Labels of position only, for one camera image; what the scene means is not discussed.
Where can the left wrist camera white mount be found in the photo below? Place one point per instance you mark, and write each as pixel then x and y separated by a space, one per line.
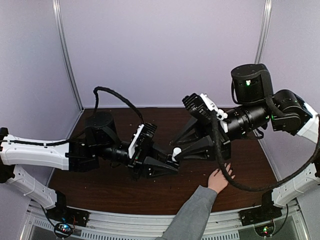
pixel 144 132

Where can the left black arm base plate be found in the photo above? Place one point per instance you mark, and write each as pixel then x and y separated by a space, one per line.
pixel 70 216

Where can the round controller board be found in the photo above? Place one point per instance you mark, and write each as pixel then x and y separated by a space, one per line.
pixel 62 230
pixel 264 230

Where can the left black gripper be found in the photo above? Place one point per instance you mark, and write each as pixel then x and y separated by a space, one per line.
pixel 140 163

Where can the right aluminium corner post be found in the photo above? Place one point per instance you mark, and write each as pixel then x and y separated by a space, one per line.
pixel 264 30

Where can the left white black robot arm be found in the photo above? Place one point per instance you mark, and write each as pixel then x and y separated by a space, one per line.
pixel 98 140

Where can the aluminium front frame rail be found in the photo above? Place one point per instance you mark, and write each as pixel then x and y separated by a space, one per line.
pixel 224 225

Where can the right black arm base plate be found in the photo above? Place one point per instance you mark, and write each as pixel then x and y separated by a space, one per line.
pixel 259 214

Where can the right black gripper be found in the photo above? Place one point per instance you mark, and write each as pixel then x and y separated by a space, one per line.
pixel 208 143

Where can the left aluminium corner post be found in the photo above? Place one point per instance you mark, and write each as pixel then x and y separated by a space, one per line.
pixel 56 5

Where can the grey sleeved forearm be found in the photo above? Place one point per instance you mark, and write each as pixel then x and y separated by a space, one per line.
pixel 191 220

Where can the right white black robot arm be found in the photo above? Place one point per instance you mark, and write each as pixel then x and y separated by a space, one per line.
pixel 257 105

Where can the aluminium corner post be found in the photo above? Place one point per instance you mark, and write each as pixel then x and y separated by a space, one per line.
pixel 56 5
pixel 264 30

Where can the left round controller board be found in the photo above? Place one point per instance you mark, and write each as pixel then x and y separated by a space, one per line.
pixel 62 230

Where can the white cap with black brush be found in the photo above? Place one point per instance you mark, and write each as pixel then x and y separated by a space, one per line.
pixel 176 151

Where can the person's bare hand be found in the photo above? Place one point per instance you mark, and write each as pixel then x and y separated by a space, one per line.
pixel 216 181

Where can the right round controller board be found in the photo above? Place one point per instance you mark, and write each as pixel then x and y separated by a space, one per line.
pixel 264 230

